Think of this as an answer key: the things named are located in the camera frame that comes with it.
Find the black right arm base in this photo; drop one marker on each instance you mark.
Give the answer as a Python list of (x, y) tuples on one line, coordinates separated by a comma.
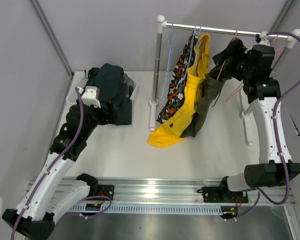
[(213, 194)]

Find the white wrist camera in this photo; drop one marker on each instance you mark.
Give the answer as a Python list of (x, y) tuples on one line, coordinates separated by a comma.
[(90, 96), (262, 39)]

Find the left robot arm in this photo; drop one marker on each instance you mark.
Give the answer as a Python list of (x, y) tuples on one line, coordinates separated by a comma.
[(36, 216)]

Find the pink wire hanger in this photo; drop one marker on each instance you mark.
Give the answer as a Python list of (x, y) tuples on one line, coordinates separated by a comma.
[(278, 52), (223, 64)]

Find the white steel clothes rack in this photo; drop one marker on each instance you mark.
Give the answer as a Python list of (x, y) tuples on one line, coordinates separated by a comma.
[(290, 39)]

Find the dark navy shorts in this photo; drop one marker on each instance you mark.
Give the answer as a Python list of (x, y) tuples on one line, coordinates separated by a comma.
[(91, 115)]

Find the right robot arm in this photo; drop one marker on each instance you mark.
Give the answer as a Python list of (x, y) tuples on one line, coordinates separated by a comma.
[(275, 167)]

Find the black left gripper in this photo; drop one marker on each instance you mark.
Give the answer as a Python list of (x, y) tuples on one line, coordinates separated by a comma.
[(110, 118)]

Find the camouflage patterned shorts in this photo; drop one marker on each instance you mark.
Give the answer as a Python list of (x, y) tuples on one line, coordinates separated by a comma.
[(176, 92)]

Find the grey shorts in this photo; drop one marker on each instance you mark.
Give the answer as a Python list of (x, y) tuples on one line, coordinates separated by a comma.
[(129, 86)]

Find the white perforated plastic basket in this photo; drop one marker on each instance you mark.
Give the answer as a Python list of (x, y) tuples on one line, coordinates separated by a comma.
[(110, 81)]

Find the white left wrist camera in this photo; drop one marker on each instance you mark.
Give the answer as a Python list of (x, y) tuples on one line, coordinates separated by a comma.
[(90, 96)]

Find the white slotted cable duct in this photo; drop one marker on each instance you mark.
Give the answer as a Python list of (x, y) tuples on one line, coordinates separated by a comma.
[(137, 208)]

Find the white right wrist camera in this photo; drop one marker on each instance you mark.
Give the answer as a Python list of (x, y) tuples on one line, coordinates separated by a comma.
[(262, 39)]

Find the yellow shorts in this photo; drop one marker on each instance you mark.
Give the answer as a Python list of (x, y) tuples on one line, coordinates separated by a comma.
[(169, 132)]

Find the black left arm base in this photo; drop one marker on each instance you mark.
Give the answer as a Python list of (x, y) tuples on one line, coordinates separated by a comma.
[(96, 189)]

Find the blue wire hanger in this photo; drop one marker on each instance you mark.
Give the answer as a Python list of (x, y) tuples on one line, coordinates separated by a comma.
[(172, 40), (198, 46), (188, 53)]

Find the aluminium mounting rail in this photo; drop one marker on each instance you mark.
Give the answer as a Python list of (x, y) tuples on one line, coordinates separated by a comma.
[(165, 191)]

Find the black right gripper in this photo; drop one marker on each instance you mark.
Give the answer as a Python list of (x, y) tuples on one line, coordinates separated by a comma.
[(248, 55)]

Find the olive green shorts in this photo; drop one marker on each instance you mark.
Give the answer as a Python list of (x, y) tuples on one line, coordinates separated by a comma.
[(212, 88)]

